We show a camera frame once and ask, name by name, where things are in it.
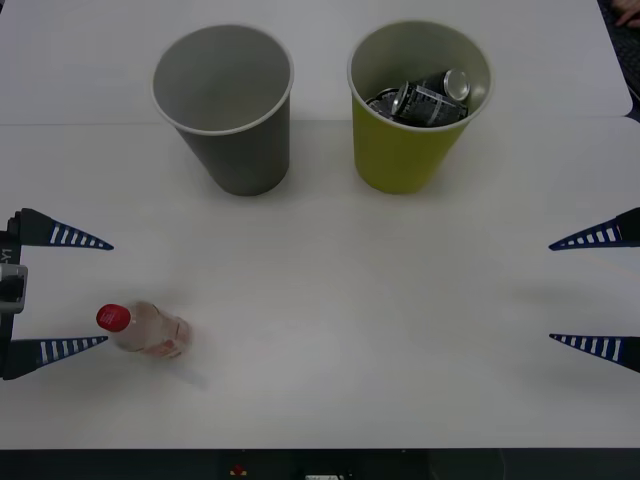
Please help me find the person's hand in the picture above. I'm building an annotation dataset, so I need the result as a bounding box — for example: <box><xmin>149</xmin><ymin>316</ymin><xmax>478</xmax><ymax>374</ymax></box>
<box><xmin>614</xmin><ymin>0</ymin><xmax>640</xmax><ymax>28</ymax></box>

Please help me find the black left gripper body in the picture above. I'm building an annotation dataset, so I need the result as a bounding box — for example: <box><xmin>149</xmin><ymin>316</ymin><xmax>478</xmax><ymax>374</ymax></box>
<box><xmin>0</xmin><ymin>210</ymin><xmax>23</xmax><ymax>380</ymax></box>

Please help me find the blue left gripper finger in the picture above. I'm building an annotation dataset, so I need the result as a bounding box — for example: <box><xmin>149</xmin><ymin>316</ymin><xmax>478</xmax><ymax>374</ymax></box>
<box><xmin>20</xmin><ymin>208</ymin><xmax>115</xmax><ymax>251</ymax></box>
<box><xmin>2</xmin><ymin>336</ymin><xmax>109</xmax><ymax>381</ymax></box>

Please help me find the yellow-green plastic bin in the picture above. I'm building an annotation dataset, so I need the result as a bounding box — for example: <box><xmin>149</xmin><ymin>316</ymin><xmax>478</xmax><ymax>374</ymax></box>
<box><xmin>347</xmin><ymin>19</ymin><xmax>494</xmax><ymax>196</ymax></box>

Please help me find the grey plastic bin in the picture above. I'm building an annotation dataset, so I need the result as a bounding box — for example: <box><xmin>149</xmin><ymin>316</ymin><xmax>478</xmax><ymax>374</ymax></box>
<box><xmin>151</xmin><ymin>23</ymin><xmax>295</xmax><ymax>197</ymax></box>

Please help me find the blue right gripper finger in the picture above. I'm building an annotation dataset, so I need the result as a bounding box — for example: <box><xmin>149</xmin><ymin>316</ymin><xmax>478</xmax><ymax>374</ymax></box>
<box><xmin>548</xmin><ymin>333</ymin><xmax>640</xmax><ymax>374</ymax></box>
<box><xmin>548</xmin><ymin>207</ymin><xmax>640</xmax><ymax>251</ymax></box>

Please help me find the dark robot torso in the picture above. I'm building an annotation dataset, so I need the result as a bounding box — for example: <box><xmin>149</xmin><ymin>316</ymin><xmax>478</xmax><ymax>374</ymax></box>
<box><xmin>214</xmin><ymin>449</ymin><xmax>431</xmax><ymax>480</ymax></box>

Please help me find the clear bottle with red cap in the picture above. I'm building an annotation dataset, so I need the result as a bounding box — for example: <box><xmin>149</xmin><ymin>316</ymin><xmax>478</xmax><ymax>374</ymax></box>
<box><xmin>96</xmin><ymin>299</ymin><xmax>194</xmax><ymax>360</ymax></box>

